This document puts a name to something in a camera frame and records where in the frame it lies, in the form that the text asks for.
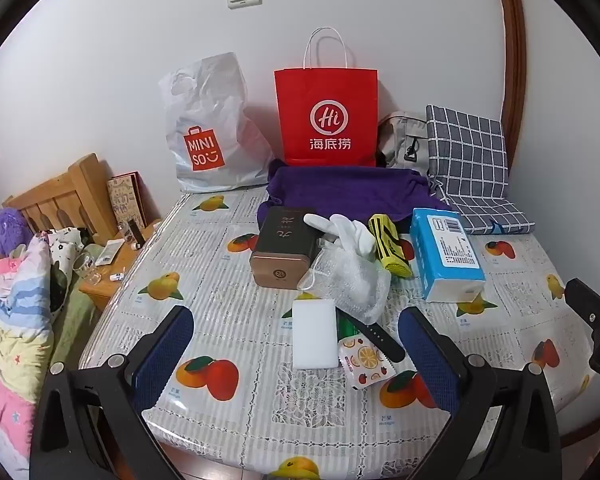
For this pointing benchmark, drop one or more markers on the small white box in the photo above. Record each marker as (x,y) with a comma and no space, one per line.
(111,251)

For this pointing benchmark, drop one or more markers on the green bed sheet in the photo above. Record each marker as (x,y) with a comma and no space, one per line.
(75,310)

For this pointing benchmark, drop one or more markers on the purple towel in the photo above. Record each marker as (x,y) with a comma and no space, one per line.
(340,190)

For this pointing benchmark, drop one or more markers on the white sponge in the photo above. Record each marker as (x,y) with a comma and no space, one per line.
(314,335)

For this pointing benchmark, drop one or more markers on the clear glass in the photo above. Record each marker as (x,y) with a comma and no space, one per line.
(86,266)

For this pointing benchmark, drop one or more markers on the white floral cloth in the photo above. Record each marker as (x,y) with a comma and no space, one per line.
(65,250)

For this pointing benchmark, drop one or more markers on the fruit print tablecloth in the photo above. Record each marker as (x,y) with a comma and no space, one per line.
(220,285)

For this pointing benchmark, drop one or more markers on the purple plush toy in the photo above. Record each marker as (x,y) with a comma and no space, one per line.
(11,230)

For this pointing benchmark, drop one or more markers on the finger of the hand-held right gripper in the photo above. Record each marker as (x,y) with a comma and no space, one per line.
(587,302)

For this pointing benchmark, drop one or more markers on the blue tissue pack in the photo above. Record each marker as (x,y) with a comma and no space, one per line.
(447,255)

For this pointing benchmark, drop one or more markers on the grey backpack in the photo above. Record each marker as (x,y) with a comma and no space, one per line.
(402,140)

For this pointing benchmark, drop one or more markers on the brown tin box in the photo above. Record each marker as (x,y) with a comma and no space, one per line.
(280,250)

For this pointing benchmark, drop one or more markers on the grey checked pillow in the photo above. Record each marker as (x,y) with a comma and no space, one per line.
(472,160)

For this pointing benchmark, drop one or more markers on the wooden headboard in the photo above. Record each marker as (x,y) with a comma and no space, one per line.
(75,185)

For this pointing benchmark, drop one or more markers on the brown book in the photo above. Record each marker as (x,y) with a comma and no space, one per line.
(126,200)

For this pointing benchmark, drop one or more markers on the red paper bag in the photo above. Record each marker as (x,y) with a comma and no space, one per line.
(327,95)

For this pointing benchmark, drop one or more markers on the wooden nightstand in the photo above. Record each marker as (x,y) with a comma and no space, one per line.
(107,290)

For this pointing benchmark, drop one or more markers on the small white bottle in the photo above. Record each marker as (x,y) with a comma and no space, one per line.
(116,276)

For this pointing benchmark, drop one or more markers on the white plastic shopping bag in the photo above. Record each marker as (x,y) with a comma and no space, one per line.
(210,110)

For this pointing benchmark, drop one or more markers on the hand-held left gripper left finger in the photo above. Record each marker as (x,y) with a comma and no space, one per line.
(165,355)

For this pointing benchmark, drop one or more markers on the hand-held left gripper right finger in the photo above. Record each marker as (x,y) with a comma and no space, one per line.
(430,360)

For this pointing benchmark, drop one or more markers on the pastel striped blanket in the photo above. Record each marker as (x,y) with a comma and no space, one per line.
(10,320)

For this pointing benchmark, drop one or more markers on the white glove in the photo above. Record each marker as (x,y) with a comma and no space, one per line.
(347,237)

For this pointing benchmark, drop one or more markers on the fruit print packet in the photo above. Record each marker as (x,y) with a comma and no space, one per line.
(365,362)

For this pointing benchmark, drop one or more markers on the clear bubble wrap pouch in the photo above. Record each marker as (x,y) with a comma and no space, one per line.
(352,285)

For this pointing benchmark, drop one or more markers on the yellow black glove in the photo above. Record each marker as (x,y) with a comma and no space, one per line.
(390,245)

